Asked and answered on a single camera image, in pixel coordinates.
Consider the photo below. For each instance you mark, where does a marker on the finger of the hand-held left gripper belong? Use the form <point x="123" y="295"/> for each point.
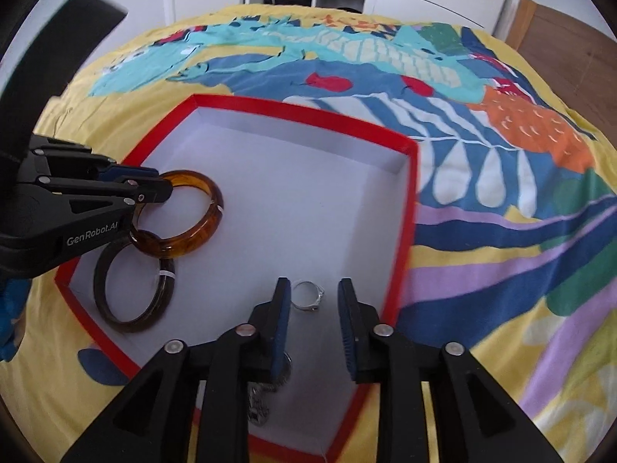
<point x="149" y="192"/>
<point x="130" y="172"/>

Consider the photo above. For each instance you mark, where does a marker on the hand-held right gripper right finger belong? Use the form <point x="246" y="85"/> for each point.
<point x="347" y="328"/>

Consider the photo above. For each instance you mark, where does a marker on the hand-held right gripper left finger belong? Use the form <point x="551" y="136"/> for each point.
<point x="282" y="328"/>

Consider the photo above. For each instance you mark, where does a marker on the amber translucent bangle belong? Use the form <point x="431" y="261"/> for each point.
<point x="207" y="225"/>

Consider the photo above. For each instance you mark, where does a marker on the red jewelry box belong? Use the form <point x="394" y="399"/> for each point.
<point x="289" y="202"/>

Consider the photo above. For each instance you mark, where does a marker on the dark brown bangle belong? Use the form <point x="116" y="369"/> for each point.
<point x="102" y="299"/>

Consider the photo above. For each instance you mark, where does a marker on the person's blue and white garment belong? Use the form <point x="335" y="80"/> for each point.
<point x="9" y="318"/>

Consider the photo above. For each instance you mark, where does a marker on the yellow printed blanket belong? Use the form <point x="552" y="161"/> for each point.
<point x="482" y="275"/>

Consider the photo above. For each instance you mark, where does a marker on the white wardrobe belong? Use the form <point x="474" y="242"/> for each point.
<point x="434" y="5"/>

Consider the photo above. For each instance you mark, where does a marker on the wooden headboard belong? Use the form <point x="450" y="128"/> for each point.
<point x="564" y="53"/>

